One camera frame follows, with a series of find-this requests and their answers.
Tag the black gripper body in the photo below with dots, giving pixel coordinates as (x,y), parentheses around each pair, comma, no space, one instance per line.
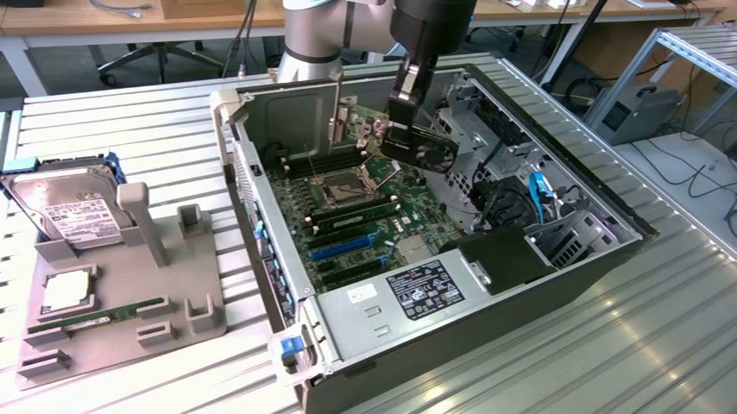
(431,26)

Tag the graphics card with black fan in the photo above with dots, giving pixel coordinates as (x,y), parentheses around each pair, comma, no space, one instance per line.
(438,151)

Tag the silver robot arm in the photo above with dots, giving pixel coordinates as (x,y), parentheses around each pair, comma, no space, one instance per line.
(311,34)

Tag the black office chair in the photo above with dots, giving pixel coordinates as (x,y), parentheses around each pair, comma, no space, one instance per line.
(495,32)
(164,54)

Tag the metal socket cover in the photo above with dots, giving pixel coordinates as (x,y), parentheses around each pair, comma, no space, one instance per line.
(379,177)

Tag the grey metal drive cage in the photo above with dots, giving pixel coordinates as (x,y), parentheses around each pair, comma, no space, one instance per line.
(478,142)

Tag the wooden desk with white legs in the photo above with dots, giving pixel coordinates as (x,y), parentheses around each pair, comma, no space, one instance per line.
(57,21)
(518,13)

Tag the green motherboard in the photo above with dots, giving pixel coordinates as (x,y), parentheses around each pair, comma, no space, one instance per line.
(413,202)

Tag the CPU socket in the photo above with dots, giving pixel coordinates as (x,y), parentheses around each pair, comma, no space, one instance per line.
(343,190)

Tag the thin locking lever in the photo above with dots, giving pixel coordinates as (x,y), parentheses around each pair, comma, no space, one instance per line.
(315,169)

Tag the green RAM stick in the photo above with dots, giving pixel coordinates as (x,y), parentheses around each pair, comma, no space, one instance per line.
(356,215)
(134,308)

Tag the black slanted pole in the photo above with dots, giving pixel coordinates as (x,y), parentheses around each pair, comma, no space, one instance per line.
(575,39)

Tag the long black expansion slot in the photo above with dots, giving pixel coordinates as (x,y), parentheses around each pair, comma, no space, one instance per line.
(345,267)
(339,240)
(351,279)

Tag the silver chipset heatsink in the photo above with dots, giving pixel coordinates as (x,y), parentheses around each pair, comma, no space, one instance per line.
(413,250)

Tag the blue expansion slot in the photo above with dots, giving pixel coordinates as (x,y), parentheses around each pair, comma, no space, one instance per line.
(340,250)

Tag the black plastic shroud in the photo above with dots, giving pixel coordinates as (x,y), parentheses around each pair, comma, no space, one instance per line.
(506,263)

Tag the grey perforated disk bay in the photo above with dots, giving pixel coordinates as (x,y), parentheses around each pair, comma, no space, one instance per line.
(570,246)

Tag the brown cardboard box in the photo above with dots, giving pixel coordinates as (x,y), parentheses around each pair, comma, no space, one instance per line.
(195,8)

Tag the grey power supply unit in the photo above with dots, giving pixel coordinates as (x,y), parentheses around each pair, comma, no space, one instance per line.
(368,332)

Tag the open dark PC case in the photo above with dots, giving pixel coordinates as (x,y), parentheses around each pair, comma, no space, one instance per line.
(518,340)

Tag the blue case latch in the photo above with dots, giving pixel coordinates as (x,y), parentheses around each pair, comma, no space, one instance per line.
(289,347)

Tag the silver hard disk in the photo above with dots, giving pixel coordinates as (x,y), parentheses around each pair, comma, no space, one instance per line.
(74,207)

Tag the grey parts rack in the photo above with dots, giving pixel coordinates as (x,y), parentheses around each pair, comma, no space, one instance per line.
(114,284)

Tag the blue disk carrier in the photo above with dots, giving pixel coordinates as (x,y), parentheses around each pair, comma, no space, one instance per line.
(20,166)

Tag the silver CPU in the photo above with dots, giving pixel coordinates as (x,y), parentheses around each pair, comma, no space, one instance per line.
(65,291)

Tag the aluminium frame table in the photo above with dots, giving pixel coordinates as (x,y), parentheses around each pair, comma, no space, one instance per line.
(699,45)

